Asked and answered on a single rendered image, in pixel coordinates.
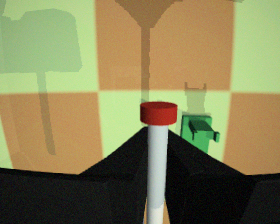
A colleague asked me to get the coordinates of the grey tapered pin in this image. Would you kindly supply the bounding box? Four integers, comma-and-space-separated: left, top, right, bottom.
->
140, 101, 179, 224

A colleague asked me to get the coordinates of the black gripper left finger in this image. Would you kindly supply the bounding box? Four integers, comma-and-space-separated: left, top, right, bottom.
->
0, 127, 148, 224

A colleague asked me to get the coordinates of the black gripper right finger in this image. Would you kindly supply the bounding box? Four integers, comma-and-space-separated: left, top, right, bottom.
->
164, 129, 280, 224

